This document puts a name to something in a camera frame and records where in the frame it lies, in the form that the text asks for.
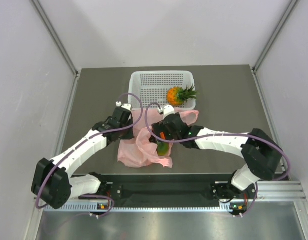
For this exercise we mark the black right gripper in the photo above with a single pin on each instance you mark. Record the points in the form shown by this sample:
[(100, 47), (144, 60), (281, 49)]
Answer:
[(160, 127)]

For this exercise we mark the aluminium frame rail front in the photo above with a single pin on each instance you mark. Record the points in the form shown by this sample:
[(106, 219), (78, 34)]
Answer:
[(265, 191)]

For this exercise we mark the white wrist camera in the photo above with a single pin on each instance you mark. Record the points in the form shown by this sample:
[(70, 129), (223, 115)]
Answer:
[(126, 106), (166, 111)]

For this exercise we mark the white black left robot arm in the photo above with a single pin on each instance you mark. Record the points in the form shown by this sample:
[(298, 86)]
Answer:
[(53, 180)]

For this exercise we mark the orange toy pineapple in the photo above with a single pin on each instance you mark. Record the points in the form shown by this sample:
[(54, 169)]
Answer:
[(176, 96)]

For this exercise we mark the pink plastic bag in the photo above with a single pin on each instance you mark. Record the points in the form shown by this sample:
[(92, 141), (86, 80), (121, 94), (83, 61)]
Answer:
[(140, 152)]

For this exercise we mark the white perforated plastic basket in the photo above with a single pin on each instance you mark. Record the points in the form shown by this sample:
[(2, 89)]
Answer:
[(153, 86)]

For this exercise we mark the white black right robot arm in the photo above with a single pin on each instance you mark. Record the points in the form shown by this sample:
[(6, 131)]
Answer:
[(261, 155)]

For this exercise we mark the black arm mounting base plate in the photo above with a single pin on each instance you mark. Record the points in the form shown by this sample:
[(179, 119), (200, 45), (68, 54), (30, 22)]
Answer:
[(206, 190)]

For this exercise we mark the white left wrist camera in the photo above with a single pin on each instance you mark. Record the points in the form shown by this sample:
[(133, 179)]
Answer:
[(126, 106)]

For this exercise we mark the green yellow mango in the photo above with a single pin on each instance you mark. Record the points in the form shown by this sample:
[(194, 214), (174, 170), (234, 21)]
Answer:
[(163, 148)]

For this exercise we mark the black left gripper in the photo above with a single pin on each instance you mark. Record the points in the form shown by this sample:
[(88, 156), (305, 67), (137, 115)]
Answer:
[(129, 136)]

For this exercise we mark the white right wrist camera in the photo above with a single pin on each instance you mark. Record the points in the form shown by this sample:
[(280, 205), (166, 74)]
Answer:
[(166, 111)]

